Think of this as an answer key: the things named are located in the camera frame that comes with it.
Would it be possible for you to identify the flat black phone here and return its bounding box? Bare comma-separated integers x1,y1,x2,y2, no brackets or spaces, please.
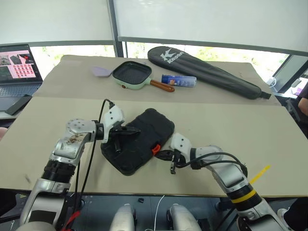
4,94,33,116

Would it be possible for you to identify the thin white cable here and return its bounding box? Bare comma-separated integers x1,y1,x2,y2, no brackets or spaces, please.
153,194,167,231

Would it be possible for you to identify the silver rounded robot leg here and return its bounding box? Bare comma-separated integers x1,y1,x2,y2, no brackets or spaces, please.
109,204,137,231
167,204,202,231

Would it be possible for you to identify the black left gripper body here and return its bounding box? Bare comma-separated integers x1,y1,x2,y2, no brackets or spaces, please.
109,121,131,142

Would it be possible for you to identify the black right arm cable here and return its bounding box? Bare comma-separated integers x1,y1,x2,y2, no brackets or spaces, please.
175,152,248,174

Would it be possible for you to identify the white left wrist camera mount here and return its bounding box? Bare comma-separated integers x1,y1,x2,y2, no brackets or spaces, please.
102,104,125,141

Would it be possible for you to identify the red cable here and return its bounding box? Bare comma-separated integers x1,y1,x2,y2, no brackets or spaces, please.
63,210,82,230

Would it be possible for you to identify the seated person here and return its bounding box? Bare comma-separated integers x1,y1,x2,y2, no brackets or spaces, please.
297,83,308,121

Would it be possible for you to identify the green square frying pan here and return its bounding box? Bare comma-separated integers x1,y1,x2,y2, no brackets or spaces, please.
111,60,176,93

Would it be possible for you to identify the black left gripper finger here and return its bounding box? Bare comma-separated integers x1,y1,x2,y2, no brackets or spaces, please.
114,134,123,154
120,127,141,136

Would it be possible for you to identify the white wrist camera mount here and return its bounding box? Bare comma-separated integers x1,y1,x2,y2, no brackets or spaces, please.
169,132,193,163
102,104,125,141

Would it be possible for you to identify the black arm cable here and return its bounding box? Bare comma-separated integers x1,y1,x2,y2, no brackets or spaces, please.
175,152,248,174
56,98,116,231

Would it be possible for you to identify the black racket bag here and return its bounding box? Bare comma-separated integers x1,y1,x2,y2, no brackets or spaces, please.
147,46,273,101

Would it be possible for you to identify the dark window frame post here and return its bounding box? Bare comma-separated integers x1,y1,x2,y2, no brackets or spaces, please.
107,0,128,58

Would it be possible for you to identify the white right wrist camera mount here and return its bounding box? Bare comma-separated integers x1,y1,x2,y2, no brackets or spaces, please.
169,132,193,163

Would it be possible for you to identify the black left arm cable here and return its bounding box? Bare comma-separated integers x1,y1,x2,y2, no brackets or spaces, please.
56,98,116,231

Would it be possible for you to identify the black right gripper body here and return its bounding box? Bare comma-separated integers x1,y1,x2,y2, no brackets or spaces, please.
166,149,185,175

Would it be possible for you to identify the open laptop computer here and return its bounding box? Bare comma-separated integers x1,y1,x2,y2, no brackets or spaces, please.
0,43,44,112

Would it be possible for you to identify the white roller blind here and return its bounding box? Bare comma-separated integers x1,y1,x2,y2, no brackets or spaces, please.
0,0,116,48
113,0,308,57

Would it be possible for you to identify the black plastic tool case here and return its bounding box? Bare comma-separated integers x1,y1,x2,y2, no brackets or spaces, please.
100,108,176,177

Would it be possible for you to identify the purple silicone spatula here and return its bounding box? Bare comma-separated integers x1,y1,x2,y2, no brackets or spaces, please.
91,66,113,78

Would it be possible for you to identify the yellow cable tie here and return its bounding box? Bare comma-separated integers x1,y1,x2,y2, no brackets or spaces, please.
229,164,271,203

